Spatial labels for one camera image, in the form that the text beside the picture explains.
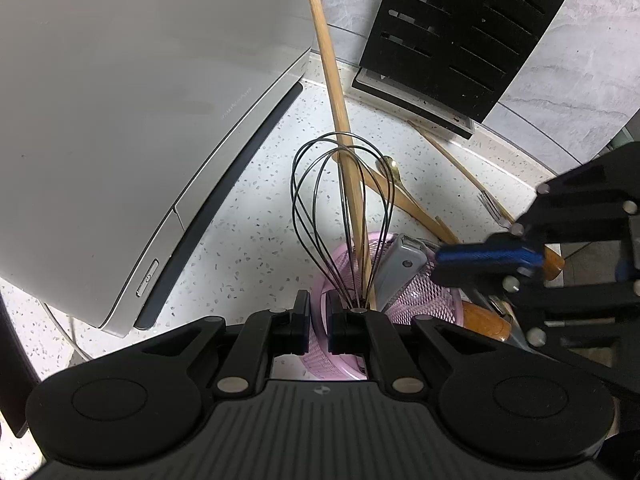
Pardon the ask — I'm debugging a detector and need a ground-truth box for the pink mesh utensil holder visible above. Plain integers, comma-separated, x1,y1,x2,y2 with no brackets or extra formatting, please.
306,231,467,382

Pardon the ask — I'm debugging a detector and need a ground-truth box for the steel whisk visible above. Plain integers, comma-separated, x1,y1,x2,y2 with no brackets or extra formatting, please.
291,132,397,313

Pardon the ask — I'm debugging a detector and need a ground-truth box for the white countertop appliance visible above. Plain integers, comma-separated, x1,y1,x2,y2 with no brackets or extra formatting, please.
0,0,331,339

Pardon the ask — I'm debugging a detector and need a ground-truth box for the wooden spatula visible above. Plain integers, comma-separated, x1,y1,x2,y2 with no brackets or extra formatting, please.
334,152,461,246

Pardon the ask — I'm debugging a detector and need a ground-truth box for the fork with wooden handle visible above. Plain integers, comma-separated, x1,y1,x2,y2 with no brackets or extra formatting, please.
476,189,567,282
406,119,513,225

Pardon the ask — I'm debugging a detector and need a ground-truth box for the spoon with wooden handle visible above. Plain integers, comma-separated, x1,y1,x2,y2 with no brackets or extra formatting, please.
461,292,518,343

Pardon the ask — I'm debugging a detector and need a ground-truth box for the grey plastic kitchen tool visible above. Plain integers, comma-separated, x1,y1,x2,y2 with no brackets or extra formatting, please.
374,233,437,312

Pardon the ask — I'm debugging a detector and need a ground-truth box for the gold spoon with black handle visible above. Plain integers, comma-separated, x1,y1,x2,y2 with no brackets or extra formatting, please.
374,156,441,233

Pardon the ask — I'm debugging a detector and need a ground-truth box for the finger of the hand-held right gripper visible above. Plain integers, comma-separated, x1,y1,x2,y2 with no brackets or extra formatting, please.
434,142,640,269
433,269,640,391

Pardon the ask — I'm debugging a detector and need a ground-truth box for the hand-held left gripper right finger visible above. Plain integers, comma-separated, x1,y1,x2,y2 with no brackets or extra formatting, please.
327,291,496,394

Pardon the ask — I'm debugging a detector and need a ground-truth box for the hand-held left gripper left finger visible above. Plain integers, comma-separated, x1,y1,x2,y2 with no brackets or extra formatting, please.
155,290,311,395

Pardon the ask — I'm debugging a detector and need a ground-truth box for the black knife block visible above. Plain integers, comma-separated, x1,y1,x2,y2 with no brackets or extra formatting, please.
351,0,577,139

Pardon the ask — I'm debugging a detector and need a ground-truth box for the wooden chopstick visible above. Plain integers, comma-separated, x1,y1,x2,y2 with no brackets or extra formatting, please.
305,0,377,311

